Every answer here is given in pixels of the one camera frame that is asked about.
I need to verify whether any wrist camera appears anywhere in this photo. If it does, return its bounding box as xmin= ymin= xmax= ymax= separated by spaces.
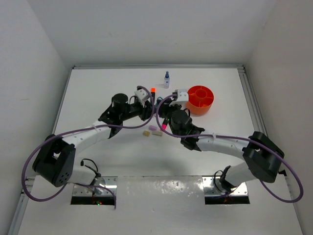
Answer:
xmin=134 ymin=89 xmax=150 ymax=104
xmin=170 ymin=89 xmax=189 ymax=106

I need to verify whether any tan eraser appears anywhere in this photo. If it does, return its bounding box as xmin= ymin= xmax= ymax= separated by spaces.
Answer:
xmin=142 ymin=131 xmax=150 ymax=137

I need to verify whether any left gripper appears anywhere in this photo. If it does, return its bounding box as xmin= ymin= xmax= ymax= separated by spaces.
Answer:
xmin=119 ymin=98 xmax=157 ymax=120

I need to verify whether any orange cap black highlighter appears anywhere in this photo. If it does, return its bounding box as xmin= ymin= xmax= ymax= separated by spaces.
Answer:
xmin=151 ymin=88 xmax=156 ymax=99

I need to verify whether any grey eraser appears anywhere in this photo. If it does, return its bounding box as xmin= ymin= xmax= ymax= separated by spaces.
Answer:
xmin=152 ymin=130 xmax=163 ymax=136

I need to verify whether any blue cap black highlighter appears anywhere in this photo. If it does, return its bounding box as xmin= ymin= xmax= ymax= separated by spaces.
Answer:
xmin=156 ymin=97 xmax=163 ymax=104

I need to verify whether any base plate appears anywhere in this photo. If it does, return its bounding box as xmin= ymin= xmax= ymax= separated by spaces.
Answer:
xmin=202 ymin=175 xmax=248 ymax=197
xmin=72 ymin=177 xmax=117 ymax=197

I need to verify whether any purple eraser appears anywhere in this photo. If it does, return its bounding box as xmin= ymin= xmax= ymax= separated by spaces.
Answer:
xmin=148 ymin=125 xmax=157 ymax=131

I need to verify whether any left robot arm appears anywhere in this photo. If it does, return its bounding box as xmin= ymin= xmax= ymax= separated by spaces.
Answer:
xmin=32 ymin=89 xmax=153 ymax=188

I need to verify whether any left base plate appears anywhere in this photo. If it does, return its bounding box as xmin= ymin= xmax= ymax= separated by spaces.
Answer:
xmin=72 ymin=177 xmax=117 ymax=197

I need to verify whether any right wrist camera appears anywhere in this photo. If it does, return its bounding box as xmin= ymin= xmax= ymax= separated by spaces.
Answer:
xmin=170 ymin=89 xmax=189 ymax=106

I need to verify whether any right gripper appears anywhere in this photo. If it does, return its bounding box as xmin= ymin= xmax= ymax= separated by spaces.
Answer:
xmin=157 ymin=99 xmax=181 ymax=139

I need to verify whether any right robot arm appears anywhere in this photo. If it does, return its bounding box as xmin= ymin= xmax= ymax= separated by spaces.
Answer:
xmin=156 ymin=104 xmax=284 ymax=193

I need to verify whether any small spray bottle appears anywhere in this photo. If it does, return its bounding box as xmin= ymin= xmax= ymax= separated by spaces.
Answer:
xmin=164 ymin=71 xmax=170 ymax=89

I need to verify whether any orange round organizer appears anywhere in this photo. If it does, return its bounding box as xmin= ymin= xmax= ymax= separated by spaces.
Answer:
xmin=185 ymin=85 xmax=214 ymax=116

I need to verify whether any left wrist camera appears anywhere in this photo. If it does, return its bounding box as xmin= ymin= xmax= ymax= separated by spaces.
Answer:
xmin=134 ymin=89 xmax=150 ymax=104

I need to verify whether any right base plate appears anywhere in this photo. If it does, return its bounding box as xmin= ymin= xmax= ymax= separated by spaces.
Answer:
xmin=202 ymin=175 xmax=248 ymax=197

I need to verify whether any aluminium frame rail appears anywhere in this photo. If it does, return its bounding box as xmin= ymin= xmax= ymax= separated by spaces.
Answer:
xmin=238 ymin=65 xmax=279 ymax=174

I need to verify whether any pink cap black highlighter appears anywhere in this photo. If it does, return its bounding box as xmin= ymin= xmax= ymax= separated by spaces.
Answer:
xmin=160 ymin=118 xmax=168 ymax=131

